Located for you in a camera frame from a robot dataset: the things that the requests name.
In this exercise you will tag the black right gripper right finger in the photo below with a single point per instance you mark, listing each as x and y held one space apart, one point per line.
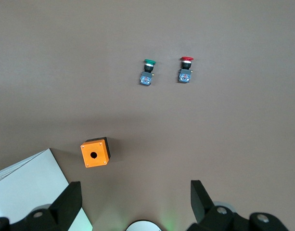
202 204

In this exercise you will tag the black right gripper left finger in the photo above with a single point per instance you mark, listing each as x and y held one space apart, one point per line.
65 204

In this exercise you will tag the red push button switch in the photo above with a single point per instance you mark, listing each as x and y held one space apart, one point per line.
185 72

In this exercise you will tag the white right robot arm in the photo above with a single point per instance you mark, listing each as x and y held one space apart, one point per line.
143 226

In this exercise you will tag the white drawer cabinet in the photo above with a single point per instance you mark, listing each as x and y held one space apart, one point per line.
29 173

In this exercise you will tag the brown table mat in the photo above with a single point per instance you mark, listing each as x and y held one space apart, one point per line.
147 29

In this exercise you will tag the orange button enclosure box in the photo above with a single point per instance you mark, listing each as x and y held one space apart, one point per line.
94 154

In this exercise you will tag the green push button switch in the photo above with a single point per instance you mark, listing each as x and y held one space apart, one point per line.
147 72

